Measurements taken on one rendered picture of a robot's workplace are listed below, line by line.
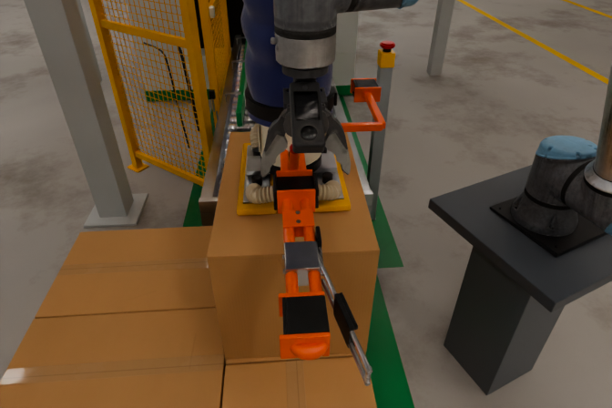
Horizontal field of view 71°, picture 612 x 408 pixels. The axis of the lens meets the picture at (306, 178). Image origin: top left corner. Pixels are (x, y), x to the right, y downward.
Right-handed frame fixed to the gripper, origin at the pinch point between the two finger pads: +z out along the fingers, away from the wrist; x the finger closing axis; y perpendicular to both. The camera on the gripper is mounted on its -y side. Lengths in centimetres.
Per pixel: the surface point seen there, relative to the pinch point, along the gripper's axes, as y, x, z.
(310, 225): 2.1, -0.9, 12.5
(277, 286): 10.0, 6.5, 38.4
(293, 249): -4.8, 2.5, 12.3
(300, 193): 11.3, 0.4, 11.6
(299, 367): 7, 2, 68
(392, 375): 35, -37, 122
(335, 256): 10.0, -7.4, 29.1
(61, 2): 142, 99, 0
